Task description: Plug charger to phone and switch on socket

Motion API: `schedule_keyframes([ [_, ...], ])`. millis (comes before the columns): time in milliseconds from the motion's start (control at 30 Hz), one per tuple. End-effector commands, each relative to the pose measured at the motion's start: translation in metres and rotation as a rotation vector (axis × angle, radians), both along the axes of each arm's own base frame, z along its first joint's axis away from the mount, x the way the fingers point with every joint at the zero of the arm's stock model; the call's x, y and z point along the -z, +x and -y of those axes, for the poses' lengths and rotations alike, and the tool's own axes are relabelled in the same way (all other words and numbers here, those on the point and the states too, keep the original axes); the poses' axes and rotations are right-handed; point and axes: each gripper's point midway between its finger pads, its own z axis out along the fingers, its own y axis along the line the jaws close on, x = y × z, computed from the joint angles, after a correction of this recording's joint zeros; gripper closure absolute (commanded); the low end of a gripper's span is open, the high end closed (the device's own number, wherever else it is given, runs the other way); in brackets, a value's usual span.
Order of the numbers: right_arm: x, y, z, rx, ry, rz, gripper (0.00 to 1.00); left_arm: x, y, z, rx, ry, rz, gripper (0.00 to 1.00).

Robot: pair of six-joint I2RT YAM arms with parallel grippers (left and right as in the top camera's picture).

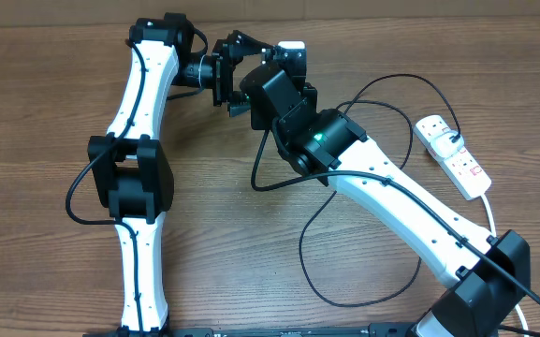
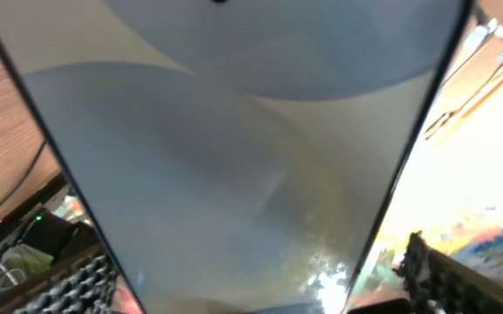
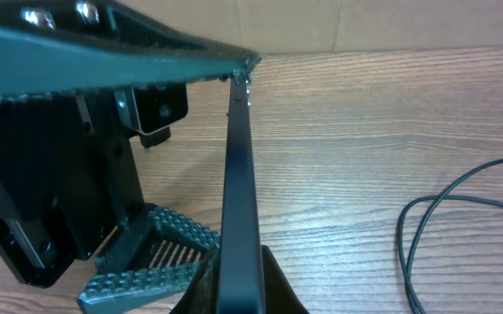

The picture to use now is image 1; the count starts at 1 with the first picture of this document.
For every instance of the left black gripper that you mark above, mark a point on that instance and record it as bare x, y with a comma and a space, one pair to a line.
237, 44

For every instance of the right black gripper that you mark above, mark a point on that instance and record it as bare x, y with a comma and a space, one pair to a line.
312, 93

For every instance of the white power strip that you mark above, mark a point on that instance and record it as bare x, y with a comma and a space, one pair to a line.
461, 168

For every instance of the white charger plug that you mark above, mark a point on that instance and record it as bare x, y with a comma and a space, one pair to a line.
446, 145

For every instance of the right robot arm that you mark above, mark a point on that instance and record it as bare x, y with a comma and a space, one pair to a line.
485, 277

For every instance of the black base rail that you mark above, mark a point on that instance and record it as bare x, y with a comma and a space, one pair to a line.
391, 329

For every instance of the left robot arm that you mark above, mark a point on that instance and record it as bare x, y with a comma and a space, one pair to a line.
132, 175

